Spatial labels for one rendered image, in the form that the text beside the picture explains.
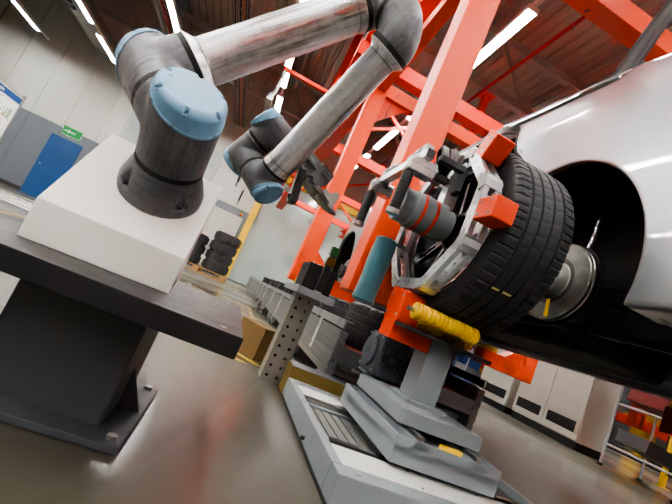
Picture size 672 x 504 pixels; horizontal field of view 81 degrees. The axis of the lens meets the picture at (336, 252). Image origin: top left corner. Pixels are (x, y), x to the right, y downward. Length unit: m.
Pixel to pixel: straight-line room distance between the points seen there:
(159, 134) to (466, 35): 1.79
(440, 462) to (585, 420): 5.12
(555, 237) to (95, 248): 1.20
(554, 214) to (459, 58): 1.15
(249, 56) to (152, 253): 0.51
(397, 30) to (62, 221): 0.85
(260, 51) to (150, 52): 0.24
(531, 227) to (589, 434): 5.29
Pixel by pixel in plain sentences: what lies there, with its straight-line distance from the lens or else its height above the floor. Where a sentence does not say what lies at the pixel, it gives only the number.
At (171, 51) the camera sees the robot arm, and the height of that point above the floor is 0.78.
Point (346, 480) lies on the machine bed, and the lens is 1.01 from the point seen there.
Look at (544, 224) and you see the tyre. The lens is 1.32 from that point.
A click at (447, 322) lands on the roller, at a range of 1.34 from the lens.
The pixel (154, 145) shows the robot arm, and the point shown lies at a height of 0.57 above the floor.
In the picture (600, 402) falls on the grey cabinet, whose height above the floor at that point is 0.69.
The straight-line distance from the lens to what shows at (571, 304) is 1.64.
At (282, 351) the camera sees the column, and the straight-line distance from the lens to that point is 1.87.
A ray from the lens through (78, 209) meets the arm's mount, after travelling 0.94.
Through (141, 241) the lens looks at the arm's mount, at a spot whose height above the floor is 0.38.
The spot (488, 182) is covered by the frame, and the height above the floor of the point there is 0.94.
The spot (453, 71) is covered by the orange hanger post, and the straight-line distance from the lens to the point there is 2.22.
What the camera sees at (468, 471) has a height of 0.14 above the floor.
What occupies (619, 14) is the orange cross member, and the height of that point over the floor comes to 2.62.
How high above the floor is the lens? 0.40
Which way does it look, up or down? 8 degrees up
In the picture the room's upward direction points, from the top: 23 degrees clockwise
